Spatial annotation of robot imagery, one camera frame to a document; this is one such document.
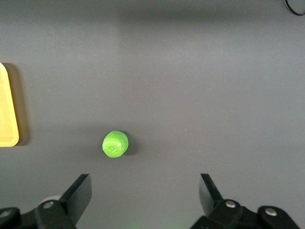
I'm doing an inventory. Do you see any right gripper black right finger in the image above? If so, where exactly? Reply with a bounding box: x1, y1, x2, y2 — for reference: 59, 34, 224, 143
190, 173, 246, 229

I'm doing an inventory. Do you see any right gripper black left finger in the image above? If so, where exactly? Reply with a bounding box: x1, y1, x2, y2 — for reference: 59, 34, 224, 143
34, 173, 93, 229

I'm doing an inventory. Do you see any green apple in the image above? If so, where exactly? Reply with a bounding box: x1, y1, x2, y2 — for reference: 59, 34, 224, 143
102, 130, 129, 158

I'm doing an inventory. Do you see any yellow plastic tray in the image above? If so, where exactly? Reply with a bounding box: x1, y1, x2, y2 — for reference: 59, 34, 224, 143
0, 62, 20, 147

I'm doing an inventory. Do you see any loose black cable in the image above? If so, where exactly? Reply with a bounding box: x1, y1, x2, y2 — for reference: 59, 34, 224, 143
285, 0, 305, 16

